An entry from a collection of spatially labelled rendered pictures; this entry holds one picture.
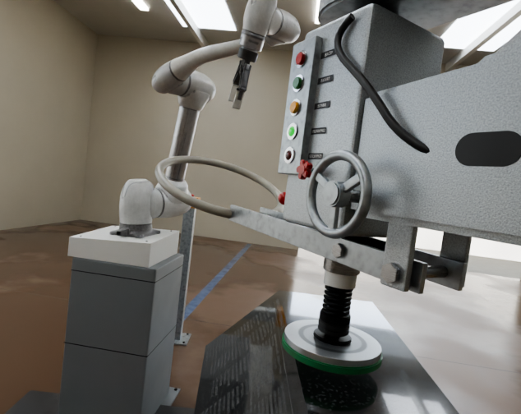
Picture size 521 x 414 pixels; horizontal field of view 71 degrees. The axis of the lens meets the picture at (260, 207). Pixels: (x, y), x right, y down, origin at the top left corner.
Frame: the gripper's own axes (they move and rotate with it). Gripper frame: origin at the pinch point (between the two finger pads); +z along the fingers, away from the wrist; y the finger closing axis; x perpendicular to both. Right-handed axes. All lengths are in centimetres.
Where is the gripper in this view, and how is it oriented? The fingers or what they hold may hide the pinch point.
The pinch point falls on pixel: (234, 102)
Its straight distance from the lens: 152.7
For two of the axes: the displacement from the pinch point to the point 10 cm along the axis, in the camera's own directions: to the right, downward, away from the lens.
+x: 9.3, 2.0, 3.0
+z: -3.1, 8.7, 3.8
